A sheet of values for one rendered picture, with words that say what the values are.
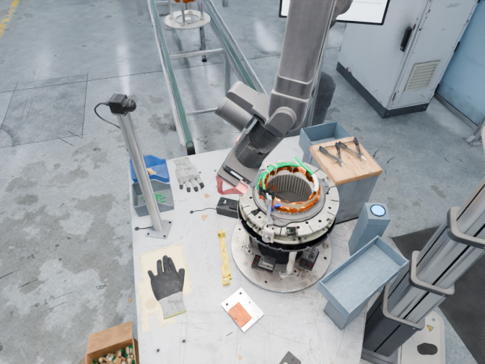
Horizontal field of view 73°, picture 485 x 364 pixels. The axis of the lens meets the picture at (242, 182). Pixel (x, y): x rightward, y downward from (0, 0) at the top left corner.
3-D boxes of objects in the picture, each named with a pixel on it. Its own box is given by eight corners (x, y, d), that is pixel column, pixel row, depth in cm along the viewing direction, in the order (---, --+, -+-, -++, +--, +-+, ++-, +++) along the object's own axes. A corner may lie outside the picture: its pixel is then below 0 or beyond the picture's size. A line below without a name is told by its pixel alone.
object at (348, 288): (328, 349, 104) (349, 313, 83) (304, 321, 110) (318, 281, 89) (378, 302, 114) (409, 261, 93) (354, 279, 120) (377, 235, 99)
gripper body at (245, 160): (220, 168, 63) (237, 146, 57) (239, 136, 70) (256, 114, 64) (248, 187, 64) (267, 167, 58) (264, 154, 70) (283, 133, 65)
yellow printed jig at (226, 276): (215, 235, 133) (215, 230, 130) (224, 234, 133) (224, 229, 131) (222, 286, 118) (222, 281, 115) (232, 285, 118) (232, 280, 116)
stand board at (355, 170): (309, 150, 129) (309, 145, 127) (351, 140, 133) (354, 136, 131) (334, 186, 116) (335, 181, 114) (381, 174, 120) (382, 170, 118)
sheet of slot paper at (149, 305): (136, 253, 127) (135, 253, 127) (184, 242, 130) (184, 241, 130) (141, 334, 107) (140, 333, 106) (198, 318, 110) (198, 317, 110)
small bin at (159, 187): (171, 187, 150) (169, 175, 145) (175, 210, 141) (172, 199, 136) (135, 194, 147) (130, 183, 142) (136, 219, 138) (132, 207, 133)
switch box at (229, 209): (221, 203, 144) (220, 194, 140) (242, 208, 142) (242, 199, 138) (216, 214, 140) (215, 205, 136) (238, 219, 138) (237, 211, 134)
